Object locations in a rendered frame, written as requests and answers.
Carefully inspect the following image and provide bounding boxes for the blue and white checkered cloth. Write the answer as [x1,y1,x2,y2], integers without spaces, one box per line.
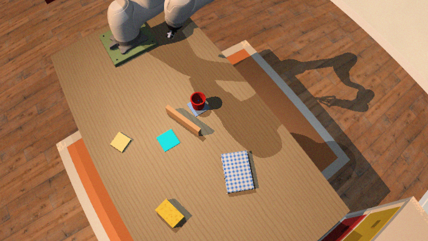
[221,150,254,194]

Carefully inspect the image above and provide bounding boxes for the yellow sponge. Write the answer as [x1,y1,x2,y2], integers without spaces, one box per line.
[155,199,184,228]

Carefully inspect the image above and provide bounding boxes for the red cup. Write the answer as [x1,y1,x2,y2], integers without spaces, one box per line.
[190,92,206,111]

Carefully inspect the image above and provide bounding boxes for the pale yellow square pad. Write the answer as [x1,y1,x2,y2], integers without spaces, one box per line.
[111,132,131,152]

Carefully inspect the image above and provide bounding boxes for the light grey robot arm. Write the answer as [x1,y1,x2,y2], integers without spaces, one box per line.
[107,0,214,54]

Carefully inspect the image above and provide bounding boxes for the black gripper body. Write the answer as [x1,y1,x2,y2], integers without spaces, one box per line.
[166,23,182,33]

